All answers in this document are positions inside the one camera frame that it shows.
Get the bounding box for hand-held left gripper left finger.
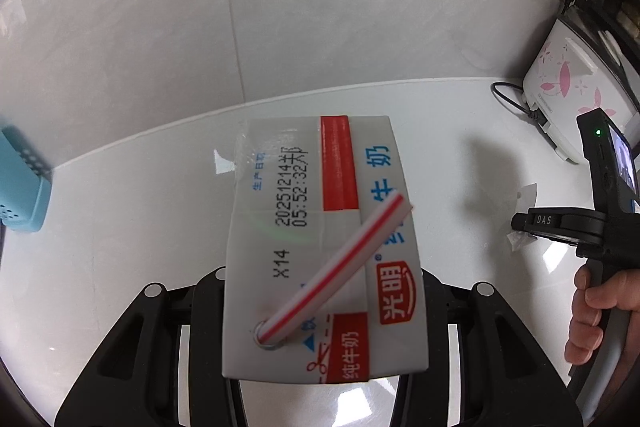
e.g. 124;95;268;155
52;266;243;427

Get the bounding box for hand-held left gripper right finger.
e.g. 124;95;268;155
395;268;583;427

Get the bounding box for clear plastic wrapper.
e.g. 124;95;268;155
505;182;541;253

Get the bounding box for blue white milk carton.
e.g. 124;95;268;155
221;114;431;383

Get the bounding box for person's right hand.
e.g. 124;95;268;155
565;264;640;365

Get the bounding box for red white striped straw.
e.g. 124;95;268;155
252;193;416;350

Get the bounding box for white floral rice cooker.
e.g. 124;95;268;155
522;7;640;165

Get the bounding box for blue plastic utensil holder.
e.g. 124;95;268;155
0;124;52;233

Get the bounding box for black power cord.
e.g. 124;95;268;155
491;81;551;128

